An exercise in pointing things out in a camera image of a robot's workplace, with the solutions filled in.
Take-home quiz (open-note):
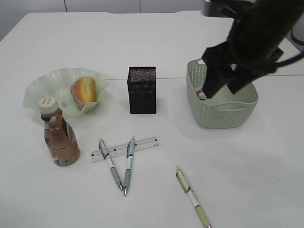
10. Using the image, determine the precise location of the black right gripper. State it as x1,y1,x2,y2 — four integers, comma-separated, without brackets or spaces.
202,0,304,98

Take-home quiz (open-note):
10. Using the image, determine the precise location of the paper scrap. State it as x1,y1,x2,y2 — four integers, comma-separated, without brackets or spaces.
195,88,208,101

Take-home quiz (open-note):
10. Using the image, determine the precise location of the grey grip pen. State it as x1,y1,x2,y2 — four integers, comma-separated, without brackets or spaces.
98,138,123,191
123,137,135,196

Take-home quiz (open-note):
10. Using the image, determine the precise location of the sugared bread roll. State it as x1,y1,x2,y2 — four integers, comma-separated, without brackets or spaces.
70,76,96,109

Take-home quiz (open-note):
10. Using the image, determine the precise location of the beige grip pen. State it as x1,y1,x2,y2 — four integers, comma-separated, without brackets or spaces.
175,165,212,228

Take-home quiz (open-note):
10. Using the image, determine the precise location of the clear plastic ruler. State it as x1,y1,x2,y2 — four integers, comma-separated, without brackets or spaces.
89,137,160,162

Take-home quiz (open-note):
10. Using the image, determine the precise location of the brown coffee drink bottle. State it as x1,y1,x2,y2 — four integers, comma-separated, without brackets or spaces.
38,96,80,166

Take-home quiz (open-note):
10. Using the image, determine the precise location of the green plastic woven basket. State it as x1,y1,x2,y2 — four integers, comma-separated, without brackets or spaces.
186,59,258,129

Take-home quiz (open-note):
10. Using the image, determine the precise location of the black mesh pen holder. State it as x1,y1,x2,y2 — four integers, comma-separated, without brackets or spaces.
127,66,156,114

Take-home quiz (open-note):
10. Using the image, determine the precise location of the green wavy glass plate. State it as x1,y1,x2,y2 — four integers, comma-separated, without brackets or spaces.
23,67,108,118

